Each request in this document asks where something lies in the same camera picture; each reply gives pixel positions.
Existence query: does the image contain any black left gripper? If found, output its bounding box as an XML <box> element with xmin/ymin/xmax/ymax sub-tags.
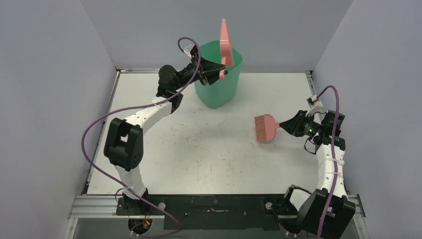
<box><xmin>174</xmin><ymin>54</ymin><xmax>228</xmax><ymax>91</ymax></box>

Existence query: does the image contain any pink plastic dustpan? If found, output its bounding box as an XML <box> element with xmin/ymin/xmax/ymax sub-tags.
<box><xmin>219</xmin><ymin>18</ymin><xmax>234</xmax><ymax>67</ymax></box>

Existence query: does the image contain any green plastic bin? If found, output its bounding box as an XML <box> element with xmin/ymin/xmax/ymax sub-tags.
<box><xmin>194</xmin><ymin>40</ymin><xmax>243</xmax><ymax>109</ymax></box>

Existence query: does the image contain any pink hand brush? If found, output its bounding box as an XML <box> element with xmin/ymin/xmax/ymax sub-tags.
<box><xmin>254</xmin><ymin>114</ymin><xmax>281</xmax><ymax>143</ymax></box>

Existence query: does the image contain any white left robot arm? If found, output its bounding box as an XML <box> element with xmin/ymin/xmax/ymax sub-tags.
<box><xmin>104</xmin><ymin>53</ymin><xmax>234</xmax><ymax>215</ymax></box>

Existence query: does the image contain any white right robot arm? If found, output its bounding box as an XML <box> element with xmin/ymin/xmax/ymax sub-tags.
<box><xmin>280</xmin><ymin>110</ymin><xmax>356</xmax><ymax>239</ymax></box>

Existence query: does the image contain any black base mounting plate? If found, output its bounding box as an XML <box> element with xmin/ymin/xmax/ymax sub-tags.
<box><xmin>116</xmin><ymin>194</ymin><xmax>297</xmax><ymax>231</ymax></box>

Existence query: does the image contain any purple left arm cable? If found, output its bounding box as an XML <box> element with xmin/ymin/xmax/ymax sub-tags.
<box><xmin>81</xmin><ymin>36</ymin><xmax>203</xmax><ymax>239</ymax></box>

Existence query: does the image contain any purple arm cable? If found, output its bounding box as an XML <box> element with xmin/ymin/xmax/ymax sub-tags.
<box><xmin>81</xmin><ymin>36</ymin><xmax>203</xmax><ymax>239</ymax></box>
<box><xmin>313</xmin><ymin>85</ymin><xmax>341</xmax><ymax>239</ymax></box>

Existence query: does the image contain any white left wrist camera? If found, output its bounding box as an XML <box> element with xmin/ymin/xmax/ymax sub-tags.
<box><xmin>183</xmin><ymin>43</ymin><xmax>198</xmax><ymax>58</ymax></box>

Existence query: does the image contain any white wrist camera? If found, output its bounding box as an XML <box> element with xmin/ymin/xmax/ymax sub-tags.
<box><xmin>183</xmin><ymin>43</ymin><xmax>198</xmax><ymax>58</ymax></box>
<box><xmin>306</xmin><ymin>95</ymin><xmax>323</xmax><ymax>117</ymax></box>

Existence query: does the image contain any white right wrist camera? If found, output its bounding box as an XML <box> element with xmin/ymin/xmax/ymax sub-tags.
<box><xmin>306</xmin><ymin>95</ymin><xmax>323</xmax><ymax>117</ymax></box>

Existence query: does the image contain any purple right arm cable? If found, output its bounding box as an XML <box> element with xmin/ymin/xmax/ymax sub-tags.
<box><xmin>313</xmin><ymin>85</ymin><xmax>341</xmax><ymax>239</ymax></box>

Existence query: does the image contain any aluminium frame rail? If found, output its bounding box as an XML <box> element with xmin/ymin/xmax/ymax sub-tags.
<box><xmin>67</xmin><ymin>194</ymin><xmax>367</xmax><ymax>219</ymax></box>

